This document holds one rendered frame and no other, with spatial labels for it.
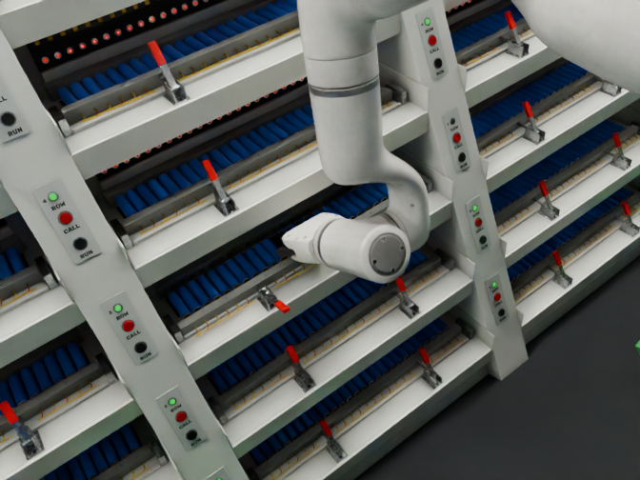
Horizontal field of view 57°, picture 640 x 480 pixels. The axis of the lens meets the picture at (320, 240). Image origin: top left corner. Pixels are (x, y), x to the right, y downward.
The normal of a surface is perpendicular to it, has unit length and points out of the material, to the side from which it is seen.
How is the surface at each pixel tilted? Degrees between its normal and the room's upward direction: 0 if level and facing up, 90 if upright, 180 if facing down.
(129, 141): 113
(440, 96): 90
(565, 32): 100
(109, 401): 23
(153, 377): 90
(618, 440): 0
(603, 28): 85
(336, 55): 96
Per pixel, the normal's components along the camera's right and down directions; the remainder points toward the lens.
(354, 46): 0.42, 0.46
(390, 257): 0.44, 0.10
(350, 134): 0.03, 0.57
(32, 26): 0.58, 0.52
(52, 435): -0.11, -0.70
